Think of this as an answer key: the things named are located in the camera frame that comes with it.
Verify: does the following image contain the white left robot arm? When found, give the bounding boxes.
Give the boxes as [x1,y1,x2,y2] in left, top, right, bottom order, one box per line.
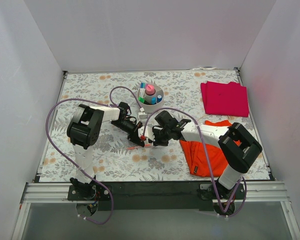
[66,102,145,200]

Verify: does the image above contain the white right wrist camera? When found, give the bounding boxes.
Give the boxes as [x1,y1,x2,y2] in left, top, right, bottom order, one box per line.
[138,126,155,143]

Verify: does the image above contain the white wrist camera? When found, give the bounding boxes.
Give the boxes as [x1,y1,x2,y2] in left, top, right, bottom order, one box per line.
[137,112,148,125]
[138,126,155,143]

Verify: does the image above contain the aluminium frame rail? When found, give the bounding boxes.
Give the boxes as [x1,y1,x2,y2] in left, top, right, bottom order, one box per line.
[12,181,300,240]

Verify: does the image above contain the white round desk organizer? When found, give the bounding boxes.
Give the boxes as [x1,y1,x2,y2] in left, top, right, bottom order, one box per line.
[137,84,165,113]

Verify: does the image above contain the black highlighter green cap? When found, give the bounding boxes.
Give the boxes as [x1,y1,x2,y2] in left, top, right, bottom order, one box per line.
[138,96,151,105]

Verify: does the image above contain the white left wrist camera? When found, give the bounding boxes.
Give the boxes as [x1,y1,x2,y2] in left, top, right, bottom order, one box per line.
[137,112,148,125]

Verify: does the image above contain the black highlighter blue cap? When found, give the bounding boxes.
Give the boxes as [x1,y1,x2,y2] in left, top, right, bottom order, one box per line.
[151,97,157,105]

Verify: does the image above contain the pink capped glue bottle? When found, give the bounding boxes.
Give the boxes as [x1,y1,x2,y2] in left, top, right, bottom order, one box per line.
[144,84,156,97]

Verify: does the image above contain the blue capped small jar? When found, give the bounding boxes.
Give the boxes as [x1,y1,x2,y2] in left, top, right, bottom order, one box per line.
[156,95,163,103]

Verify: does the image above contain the orange folded shorts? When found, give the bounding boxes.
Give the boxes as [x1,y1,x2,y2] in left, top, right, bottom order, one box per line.
[179,120,232,177]

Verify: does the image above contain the white marker teal cap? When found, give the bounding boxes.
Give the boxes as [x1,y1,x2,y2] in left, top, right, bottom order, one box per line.
[139,88,146,98]

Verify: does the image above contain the orange pink pen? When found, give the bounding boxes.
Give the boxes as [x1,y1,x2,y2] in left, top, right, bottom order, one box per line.
[126,143,153,151]

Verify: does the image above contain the magenta folded cloth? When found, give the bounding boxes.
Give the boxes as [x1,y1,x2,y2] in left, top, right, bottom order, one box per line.
[200,81,249,118]

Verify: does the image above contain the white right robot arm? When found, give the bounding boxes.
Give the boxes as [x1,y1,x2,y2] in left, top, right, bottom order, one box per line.
[151,110,263,199]

